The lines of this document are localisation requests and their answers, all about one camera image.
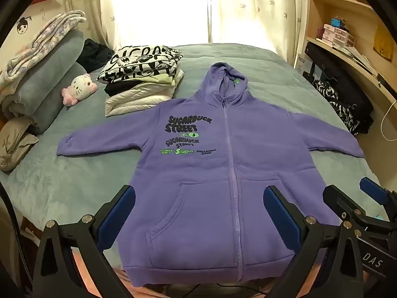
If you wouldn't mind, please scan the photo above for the white floral curtain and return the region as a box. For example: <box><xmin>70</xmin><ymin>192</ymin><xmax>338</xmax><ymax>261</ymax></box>
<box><xmin>208</xmin><ymin>0</ymin><xmax>314</xmax><ymax>66</ymax></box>
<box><xmin>64</xmin><ymin>0</ymin><xmax>208</xmax><ymax>44</ymax></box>

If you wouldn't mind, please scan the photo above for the light green folded garment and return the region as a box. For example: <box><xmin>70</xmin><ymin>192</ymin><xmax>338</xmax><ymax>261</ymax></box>
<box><xmin>136</xmin><ymin>68</ymin><xmax>185</xmax><ymax>88</ymax></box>

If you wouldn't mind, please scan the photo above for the pink drawer organizer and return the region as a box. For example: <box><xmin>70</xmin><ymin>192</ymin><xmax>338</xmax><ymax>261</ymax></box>
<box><xmin>322</xmin><ymin>23</ymin><xmax>357</xmax><ymax>48</ymax></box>

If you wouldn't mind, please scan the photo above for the beige pillow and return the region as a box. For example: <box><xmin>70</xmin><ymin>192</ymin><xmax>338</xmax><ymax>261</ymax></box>
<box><xmin>0</xmin><ymin>116</ymin><xmax>39</xmax><ymax>172</ymax></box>

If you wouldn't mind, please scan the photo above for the dark cloth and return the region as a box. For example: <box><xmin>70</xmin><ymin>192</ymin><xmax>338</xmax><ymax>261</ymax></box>
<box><xmin>76</xmin><ymin>38</ymin><xmax>115</xmax><ymax>70</ymax></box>

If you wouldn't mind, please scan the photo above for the black cable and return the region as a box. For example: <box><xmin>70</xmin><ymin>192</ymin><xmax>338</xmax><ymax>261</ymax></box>
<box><xmin>183</xmin><ymin>282</ymin><xmax>259</xmax><ymax>296</ymax></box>

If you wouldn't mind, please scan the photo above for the purple zip hoodie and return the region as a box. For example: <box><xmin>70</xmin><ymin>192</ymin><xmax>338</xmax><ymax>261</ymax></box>
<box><xmin>56</xmin><ymin>62</ymin><xmax>364</xmax><ymax>288</ymax></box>

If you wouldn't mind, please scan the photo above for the black white patterned cloth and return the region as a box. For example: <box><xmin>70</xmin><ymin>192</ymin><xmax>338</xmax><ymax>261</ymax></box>
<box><xmin>312</xmin><ymin>80</ymin><xmax>363</xmax><ymax>135</ymax></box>

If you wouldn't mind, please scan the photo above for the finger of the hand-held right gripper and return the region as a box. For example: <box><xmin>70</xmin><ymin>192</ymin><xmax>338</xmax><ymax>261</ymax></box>
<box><xmin>323</xmin><ymin>185</ymin><xmax>374</xmax><ymax>228</ymax></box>
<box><xmin>359</xmin><ymin>177</ymin><xmax>397</xmax><ymax>213</ymax></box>

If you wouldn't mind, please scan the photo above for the white cardboard box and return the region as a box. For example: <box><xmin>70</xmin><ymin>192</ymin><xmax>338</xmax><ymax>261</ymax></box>
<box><xmin>294</xmin><ymin>53</ymin><xmax>315</xmax><ymax>79</ymax></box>

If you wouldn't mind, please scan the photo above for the black white printed garment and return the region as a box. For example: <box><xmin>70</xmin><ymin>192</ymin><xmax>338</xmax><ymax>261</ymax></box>
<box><xmin>97</xmin><ymin>45</ymin><xmax>183</xmax><ymax>84</ymax></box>

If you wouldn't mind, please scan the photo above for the stack of papers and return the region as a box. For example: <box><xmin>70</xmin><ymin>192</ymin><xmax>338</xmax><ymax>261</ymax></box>
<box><xmin>333</xmin><ymin>45</ymin><xmax>379</xmax><ymax>75</ymax></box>

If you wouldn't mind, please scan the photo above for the black folded garment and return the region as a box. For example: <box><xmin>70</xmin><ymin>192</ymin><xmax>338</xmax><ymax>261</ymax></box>
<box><xmin>104</xmin><ymin>81</ymin><xmax>146</xmax><ymax>97</ymax></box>

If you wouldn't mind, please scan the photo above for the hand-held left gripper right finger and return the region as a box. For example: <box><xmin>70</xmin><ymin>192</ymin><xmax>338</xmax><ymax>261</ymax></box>
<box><xmin>263</xmin><ymin>186</ymin><xmax>368</xmax><ymax>298</ymax></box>

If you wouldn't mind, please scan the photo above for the white pink cat plush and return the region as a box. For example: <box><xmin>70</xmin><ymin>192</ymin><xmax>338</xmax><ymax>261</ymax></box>
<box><xmin>61</xmin><ymin>74</ymin><xmax>98</xmax><ymax>107</ymax></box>

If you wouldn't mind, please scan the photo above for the floral folded quilt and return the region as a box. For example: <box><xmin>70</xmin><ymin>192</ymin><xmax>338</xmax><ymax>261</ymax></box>
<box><xmin>0</xmin><ymin>10</ymin><xmax>87</xmax><ymax>95</ymax></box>

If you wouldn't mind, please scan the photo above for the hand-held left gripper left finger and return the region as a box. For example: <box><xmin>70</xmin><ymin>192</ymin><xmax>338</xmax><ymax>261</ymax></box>
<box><xmin>33</xmin><ymin>185</ymin><xmax>137</xmax><ymax>298</ymax></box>

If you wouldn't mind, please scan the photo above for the wooden shelf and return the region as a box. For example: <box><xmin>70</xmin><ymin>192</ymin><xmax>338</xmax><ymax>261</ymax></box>
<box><xmin>305</xmin><ymin>0</ymin><xmax>397</xmax><ymax>121</ymax></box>

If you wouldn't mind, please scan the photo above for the grey-blue bed blanket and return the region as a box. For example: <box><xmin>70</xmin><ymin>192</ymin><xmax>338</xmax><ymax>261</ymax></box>
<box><xmin>0</xmin><ymin>44</ymin><xmax>388</xmax><ymax>255</ymax></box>

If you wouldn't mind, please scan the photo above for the yellow cloth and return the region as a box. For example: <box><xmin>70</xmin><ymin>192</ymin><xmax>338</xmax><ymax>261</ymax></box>
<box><xmin>374</xmin><ymin>25</ymin><xmax>394</xmax><ymax>61</ymax></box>

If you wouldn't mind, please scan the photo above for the black bag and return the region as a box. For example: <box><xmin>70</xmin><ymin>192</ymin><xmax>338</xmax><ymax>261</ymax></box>
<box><xmin>302</xmin><ymin>42</ymin><xmax>374</xmax><ymax>135</ymax></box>

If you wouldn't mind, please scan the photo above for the white cable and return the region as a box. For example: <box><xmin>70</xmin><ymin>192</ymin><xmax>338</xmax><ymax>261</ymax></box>
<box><xmin>381</xmin><ymin>99</ymin><xmax>397</xmax><ymax>142</ymax></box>

